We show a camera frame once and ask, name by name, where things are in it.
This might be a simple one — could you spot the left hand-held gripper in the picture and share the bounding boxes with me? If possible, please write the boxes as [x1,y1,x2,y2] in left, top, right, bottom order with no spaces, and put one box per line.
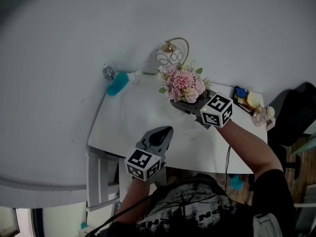
[124,126,174,182]

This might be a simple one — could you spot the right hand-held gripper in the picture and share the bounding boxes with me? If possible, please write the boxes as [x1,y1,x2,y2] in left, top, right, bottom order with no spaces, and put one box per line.
[170,90,234,129]

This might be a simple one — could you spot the pink flowers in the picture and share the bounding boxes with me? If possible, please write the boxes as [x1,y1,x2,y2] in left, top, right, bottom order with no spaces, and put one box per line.
[157,60,212,103]

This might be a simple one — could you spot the person's right forearm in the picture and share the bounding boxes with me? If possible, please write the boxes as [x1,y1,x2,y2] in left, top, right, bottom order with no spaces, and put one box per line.
[214,118,284,180]

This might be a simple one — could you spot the person's left forearm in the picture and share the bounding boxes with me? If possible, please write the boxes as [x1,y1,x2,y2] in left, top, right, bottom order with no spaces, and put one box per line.
[116,175,152,222]

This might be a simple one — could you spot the white desk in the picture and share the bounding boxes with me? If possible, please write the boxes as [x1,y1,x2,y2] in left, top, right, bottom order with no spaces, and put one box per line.
[87,72,269,175]

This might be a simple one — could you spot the blue packet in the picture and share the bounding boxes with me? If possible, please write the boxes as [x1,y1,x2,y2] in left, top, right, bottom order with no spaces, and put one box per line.
[234,85,249,98]

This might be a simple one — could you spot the black tray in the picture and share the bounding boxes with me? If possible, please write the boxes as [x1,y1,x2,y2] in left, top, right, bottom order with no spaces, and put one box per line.
[233,85,265,114]

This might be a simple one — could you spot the gold lamp with globe shade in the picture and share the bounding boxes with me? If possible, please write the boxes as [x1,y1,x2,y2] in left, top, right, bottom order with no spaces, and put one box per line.
[155,37,191,68]

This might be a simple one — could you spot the pale yellow pad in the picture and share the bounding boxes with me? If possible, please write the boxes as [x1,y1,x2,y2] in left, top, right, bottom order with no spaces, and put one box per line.
[246,90,264,110]

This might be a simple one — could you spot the clear glass jar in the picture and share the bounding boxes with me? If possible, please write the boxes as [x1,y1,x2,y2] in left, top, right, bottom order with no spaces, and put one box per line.
[251,105,276,127]

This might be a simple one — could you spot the blue spray bottle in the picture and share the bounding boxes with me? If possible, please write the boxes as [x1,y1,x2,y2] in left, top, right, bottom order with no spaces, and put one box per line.
[106,70,143,97]

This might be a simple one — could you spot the white wooden chair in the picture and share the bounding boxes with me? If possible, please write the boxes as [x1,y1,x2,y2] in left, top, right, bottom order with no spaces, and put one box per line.
[84,151,122,212]

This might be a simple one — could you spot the person's black printed t-shirt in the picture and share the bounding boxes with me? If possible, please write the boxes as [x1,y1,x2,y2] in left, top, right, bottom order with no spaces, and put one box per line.
[98,169,297,237]

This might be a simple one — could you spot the clear plastic water bottle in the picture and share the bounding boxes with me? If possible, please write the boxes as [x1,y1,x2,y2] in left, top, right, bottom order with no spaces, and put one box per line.
[102,64,116,81]

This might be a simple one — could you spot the blue crumpled cloth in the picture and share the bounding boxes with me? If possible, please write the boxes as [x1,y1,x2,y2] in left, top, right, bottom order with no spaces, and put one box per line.
[229,174,244,192]

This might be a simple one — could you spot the black office chair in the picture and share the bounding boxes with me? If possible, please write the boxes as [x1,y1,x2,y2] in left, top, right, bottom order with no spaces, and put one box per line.
[267,81,316,180]

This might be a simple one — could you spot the glass partition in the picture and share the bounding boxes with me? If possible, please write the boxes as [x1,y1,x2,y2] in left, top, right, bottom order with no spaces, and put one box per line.
[289,126,316,158]

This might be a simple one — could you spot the white waist pouch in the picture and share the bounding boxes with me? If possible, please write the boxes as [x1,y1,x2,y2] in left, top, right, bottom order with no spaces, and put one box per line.
[252,212,283,237]

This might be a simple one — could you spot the window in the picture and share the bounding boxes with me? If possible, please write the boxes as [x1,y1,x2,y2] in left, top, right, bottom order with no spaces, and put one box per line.
[0,206,44,237]

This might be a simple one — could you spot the black cable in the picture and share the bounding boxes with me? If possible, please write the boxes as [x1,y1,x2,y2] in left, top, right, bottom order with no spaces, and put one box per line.
[83,196,149,237]
[224,144,232,190]

